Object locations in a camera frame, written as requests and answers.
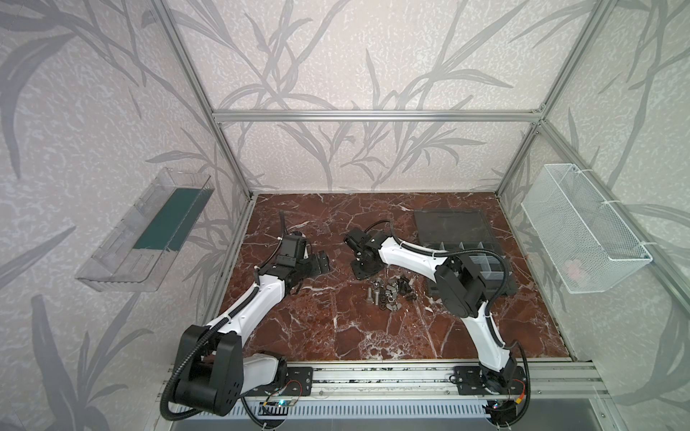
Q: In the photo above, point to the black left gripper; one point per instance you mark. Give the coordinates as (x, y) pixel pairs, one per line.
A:
(315, 268)

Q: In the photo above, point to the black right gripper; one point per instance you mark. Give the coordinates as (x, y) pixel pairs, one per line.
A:
(359, 275)

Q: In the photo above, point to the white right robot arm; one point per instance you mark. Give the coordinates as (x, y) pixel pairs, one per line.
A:
(461, 286)

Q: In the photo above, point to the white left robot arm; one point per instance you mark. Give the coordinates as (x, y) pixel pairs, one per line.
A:
(210, 371)

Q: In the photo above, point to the pile of screws and nuts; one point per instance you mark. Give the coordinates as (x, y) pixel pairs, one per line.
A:
(388, 294)

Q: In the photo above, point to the clear plastic organizer box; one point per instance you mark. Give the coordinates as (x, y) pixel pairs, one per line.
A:
(453, 230)

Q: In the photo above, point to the pink object in basket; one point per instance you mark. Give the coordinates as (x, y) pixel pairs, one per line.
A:
(575, 270)

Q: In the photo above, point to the aluminium rear crossbar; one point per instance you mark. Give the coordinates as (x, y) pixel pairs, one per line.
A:
(226, 116)

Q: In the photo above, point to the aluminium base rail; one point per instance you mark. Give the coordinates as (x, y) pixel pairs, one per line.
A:
(429, 379)

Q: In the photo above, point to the clear wall shelf green bottom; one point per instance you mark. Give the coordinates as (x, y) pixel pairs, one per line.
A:
(138, 253)

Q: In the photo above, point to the white wire mesh basket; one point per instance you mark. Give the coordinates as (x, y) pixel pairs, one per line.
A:
(575, 221)

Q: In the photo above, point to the aluminium frame post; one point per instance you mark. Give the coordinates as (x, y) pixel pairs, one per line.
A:
(597, 17)

